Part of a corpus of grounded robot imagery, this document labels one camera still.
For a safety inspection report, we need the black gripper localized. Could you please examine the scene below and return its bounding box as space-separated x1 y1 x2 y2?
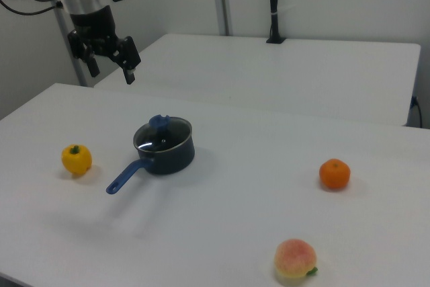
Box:
67 5 142 85

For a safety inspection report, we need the glass lid with blue knob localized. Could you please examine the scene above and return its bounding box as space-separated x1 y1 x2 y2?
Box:
132 114 194 153

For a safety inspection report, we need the yellow bell pepper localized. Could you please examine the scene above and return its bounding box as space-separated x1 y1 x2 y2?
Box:
60 144 93 176

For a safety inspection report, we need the dark blue saucepan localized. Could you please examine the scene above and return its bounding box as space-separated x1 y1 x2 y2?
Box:
105 116 196 196

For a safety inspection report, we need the orange mandarin fruit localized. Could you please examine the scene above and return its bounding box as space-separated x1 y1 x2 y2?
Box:
318 158 351 190

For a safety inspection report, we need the pink yellow peach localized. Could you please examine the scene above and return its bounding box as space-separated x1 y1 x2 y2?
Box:
273 239 318 280

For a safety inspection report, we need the silver metal frame post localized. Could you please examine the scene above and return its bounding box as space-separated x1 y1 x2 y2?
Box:
52 0 90 87

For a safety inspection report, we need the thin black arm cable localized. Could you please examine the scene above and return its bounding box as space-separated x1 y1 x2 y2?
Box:
0 0 64 16

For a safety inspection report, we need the black camera pole with base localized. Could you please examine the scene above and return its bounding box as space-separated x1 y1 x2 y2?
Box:
265 0 286 45

